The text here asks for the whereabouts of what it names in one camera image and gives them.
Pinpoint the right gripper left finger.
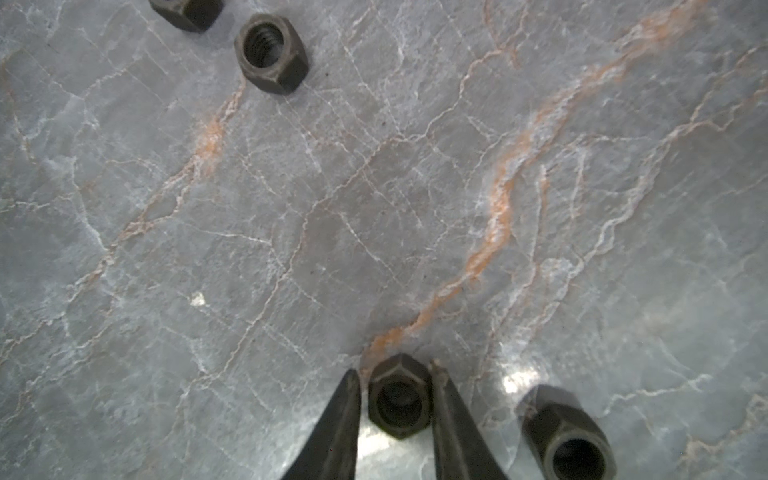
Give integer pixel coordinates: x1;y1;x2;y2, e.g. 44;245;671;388
283;369;361;479

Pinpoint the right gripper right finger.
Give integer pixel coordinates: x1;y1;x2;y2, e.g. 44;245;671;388
429;361;508;480

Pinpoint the black hex nut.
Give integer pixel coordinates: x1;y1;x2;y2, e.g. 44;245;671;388
149;0;224;33
234;13;309;95
522;384;618;479
368;353;432;439

